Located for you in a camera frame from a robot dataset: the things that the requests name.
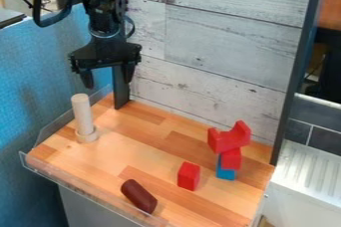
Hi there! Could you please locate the white toy kitchen unit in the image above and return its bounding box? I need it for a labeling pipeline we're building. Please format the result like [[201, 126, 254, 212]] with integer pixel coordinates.
[[260, 138, 341, 227]]

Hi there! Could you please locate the short black post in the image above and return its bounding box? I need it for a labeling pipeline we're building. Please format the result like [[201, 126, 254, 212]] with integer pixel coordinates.
[[110, 65, 133, 111]]

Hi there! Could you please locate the red arch block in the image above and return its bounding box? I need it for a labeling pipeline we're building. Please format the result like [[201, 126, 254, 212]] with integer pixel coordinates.
[[206, 119, 253, 154]]

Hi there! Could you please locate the tall dark metal post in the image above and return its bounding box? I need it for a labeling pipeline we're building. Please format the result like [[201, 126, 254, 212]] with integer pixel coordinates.
[[268, 0, 328, 167]]

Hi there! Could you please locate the red rectangular block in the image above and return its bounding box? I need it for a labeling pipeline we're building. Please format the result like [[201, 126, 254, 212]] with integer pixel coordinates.
[[175, 160, 203, 192]]

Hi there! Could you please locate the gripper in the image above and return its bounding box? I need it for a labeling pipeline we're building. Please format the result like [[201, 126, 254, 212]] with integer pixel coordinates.
[[68, 35, 145, 91]]

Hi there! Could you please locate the red cube block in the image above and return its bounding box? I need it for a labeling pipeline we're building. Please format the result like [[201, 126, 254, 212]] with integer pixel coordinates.
[[219, 146, 244, 171]]

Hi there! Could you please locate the dark red rounded block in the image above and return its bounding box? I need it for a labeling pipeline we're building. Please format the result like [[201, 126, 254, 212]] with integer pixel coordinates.
[[120, 178, 161, 215]]

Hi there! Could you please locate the beige wooden ring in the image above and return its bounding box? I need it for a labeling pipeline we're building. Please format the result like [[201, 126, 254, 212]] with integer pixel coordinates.
[[73, 125, 101, 144]]

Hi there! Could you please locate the beige wooden cylinder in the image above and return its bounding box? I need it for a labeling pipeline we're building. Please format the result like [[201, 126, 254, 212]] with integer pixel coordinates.
[[69, 93, 97, 136]]

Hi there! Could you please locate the blue block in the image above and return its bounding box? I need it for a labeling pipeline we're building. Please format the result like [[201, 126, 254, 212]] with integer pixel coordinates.
[[214, 153, 239, 181]]

